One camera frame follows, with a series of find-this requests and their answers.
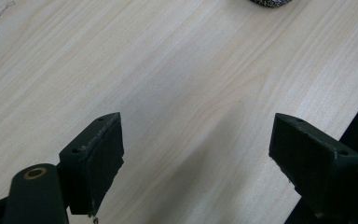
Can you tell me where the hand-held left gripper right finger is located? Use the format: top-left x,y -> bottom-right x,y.
268,112 -> 358,218

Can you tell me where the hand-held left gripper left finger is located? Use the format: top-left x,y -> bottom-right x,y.
57,112 -> 125,217

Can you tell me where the dark speckled object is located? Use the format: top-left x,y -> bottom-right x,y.
249,0 -> 294,8

